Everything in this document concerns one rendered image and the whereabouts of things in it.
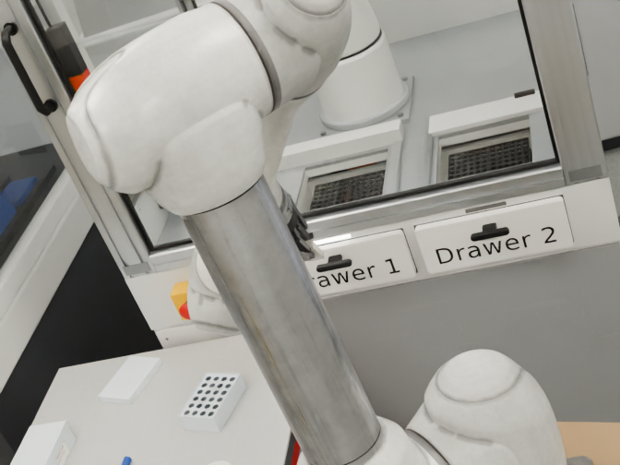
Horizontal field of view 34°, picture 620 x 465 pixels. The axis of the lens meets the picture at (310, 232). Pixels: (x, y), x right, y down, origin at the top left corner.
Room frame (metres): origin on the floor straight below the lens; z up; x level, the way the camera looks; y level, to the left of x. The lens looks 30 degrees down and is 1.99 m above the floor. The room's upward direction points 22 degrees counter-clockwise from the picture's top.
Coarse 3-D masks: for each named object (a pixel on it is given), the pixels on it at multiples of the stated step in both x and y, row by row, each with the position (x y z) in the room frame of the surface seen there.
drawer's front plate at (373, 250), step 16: (352, 240) 1.74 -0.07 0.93; (368, 240) 1.72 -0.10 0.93; (384, 240) 1.71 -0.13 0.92; (400, 240) 1.70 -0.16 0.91; (352, 256) 1.73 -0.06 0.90; (368, 256) 1.72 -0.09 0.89; (384, 256) 1.71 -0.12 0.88; (400, 256) 1.70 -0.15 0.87; (320, 272) 1.76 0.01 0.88; (336, 272) 1.75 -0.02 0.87; (368, 272) 1.73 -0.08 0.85; (384, 272) 1.72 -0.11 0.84; (400, 272) 1.71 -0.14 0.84; (320, 288) 1.76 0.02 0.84; (336, 288) 1.75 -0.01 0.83; (352, 288) 1.74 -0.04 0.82
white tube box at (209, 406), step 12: (204, 384) 1.66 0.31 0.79; (216, 384) 1.65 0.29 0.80; (228, 384) 1.63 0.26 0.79; (240, 384) 1.63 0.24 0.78; (192, 396) 1.64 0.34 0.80; (204, 396) 1.62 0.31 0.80; (216, 396) 1.61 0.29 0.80; (228, 396) 1.60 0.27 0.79; (240, 396) 1.62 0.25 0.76; (192, 408) 1.60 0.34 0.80; (204, 408) 1.59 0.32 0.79; (216, 408) 1.59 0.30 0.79; (228, 408) 1.58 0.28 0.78; (180, 420) 1.59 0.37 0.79; (192, 420) 1.57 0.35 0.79; (204, 420) 1.56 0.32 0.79; (216, 420) 1.55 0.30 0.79
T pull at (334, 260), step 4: (328, 256) 1.75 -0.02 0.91; (332, 256) 1.74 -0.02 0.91; (336, 256) 1.73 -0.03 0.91; (340, 256) 1.73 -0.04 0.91; (328, 260) 1.73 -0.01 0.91; (332, 260) 1.73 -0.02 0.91; (336, 260) 1.72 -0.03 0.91; (340, 260) 1.71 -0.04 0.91; (344, 260) 1.71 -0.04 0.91; (348, 260) 1.70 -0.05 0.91; (324, 264) 1.72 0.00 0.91; (328, 264) 1.72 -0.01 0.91; (332, 264) 1.71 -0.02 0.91; (336, 264) 1.71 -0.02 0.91; (340, 264) 1.71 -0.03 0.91; (344, 264) 1.70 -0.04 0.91; (348, 264) 1.70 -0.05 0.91; (316, 268) 1.72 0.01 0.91; (320, 268) 1.72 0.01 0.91; (324, 268) 1.72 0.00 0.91; (328, 268) 1.71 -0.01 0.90; (332, 268) 1.71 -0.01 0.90; (336, 268) 1.71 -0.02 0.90
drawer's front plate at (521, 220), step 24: (480, 216) 1.65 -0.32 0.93; (504, 216) 1.63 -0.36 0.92; (528, 216) 1.62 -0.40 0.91; (552, 216) 1.60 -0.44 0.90; (432, 240) 1.68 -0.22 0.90; (456, 240) 1.66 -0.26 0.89; (504, 240) 1.63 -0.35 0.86; (528, 240) 1.62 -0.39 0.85; (432, 264) 1.68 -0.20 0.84; (456, 264) 1.67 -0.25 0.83; (480, 264) 1.65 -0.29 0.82
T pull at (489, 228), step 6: (486, 228) 1.63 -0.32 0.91; (492, 228) 1.62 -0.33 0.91; (498, 228) 1.61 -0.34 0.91; (504, 228) 1.60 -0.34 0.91; (474, 234) 1.62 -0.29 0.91; (480, 234) 1.61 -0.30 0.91; (486, 234) 1.61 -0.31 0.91; (492, 234) 1.61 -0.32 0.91; (498, 234) 1.60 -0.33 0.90; (504, 234) 1.60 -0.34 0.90; (474, 240) 1.62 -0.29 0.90; (480, 240) 1.61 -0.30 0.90
